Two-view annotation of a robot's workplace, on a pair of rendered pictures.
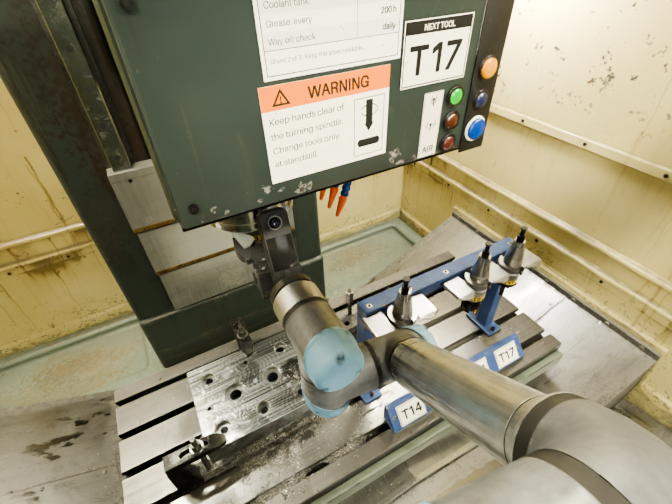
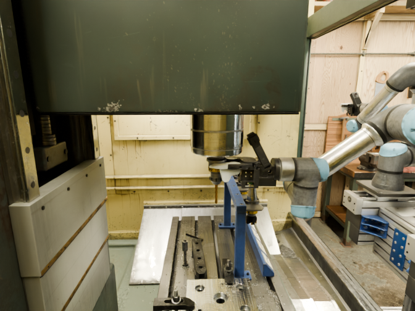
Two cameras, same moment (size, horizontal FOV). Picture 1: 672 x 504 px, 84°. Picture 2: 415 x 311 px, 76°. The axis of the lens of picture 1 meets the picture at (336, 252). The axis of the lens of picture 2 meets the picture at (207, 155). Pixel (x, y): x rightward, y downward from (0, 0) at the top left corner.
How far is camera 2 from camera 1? 0.94 m
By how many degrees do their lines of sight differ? 63
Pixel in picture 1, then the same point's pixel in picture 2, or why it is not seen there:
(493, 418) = (362, 137)
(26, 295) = not seen: outside the picture
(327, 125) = not seen: hidden behind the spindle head
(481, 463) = (285, 276)
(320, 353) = (321, 161)
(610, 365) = (260, 217)
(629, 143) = not seen: hidden behind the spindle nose
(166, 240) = (56, 277)
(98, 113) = (26, 137)
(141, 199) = (47, 229)
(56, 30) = (10, 57)
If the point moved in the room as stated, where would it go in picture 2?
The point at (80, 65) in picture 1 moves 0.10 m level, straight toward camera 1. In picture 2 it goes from (20, 90) to (70, 91)
